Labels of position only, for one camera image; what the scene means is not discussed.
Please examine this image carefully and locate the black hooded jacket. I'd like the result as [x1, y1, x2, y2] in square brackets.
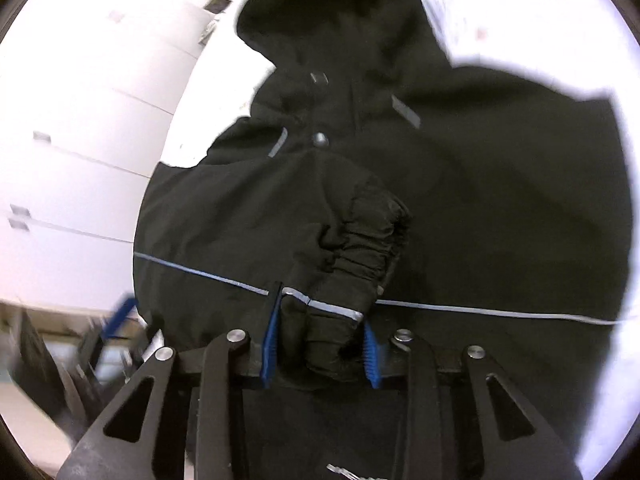
[134, 0, 639, 479]

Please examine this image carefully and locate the white wardrobe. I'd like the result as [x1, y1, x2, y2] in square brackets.
[1, 0, 212, 311]

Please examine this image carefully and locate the white floral bed quilt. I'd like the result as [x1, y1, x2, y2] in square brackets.
[160, 0, 639, 479]

